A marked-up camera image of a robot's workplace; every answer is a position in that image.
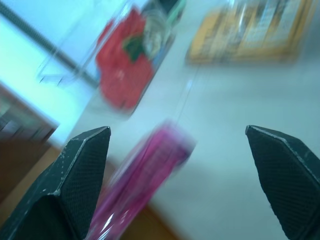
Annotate yellow box of items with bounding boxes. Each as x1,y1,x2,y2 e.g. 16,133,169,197
185,0,316,65

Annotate clear acrylic storage box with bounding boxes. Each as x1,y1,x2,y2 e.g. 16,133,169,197
37,0,177,120

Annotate brown wooden cabinet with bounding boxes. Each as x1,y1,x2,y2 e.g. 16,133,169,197
0,83,60,146

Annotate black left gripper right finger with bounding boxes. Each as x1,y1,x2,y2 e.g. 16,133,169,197
245,124,320,240

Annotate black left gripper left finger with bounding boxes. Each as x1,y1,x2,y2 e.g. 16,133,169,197
0,126,111,240

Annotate pink plastic packet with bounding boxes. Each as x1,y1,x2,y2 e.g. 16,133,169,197
88,120,197,240

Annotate green-edged book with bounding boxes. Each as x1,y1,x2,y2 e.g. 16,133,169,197
159,0,187,25

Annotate red strawberry plush toy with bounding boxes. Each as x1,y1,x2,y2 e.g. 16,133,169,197
95,8,156,111

